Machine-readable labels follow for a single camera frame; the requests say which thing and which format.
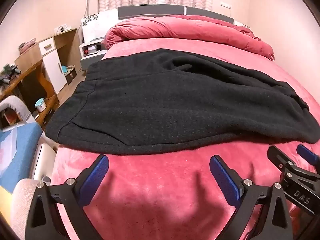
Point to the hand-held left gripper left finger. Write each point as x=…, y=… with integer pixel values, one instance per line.
x=96, y=175

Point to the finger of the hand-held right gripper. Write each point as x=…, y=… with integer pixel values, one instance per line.
x=306, y=152
x=277, y=156

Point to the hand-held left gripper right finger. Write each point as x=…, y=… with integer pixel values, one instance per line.
x=225, y=180

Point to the black pants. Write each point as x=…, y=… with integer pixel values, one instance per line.
x=162, y=105

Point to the bed with red sheet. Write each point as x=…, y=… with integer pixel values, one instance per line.
x=150, y=192

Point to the beige fabric cushion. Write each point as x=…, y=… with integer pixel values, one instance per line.
x=21, y=205

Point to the teal lidded tin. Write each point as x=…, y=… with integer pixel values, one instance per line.
x=40, y=105

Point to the clear plastic bag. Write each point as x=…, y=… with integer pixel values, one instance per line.
x=8, y=140

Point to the brown box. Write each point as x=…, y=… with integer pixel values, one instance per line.
x=71, y=75

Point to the grey chair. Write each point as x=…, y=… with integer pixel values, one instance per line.
x=20, y=105

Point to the teal bowl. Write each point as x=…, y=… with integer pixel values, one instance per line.
x=64, y=70

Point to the wooden cabinet with white door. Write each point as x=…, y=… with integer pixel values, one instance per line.
x=52, y=65

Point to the grey white nightstand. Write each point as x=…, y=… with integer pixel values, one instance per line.
x=93, y=56

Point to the wooden desk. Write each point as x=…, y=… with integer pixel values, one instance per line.
x=15, y=85

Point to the black devices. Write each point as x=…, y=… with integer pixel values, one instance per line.
x=10, y=73

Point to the pink pouch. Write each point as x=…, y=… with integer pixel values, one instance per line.
x=27, y=45

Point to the white floral panel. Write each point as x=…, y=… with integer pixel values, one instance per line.
x=97, y=27

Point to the white charger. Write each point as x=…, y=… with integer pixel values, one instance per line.
x=63, y=28

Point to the red duvet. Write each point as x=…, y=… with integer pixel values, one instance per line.
x=187, y=30

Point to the grey headboard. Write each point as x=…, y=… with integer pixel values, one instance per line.
x=150, y=10

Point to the white wall socket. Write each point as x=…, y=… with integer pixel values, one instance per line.
x=225, y=5

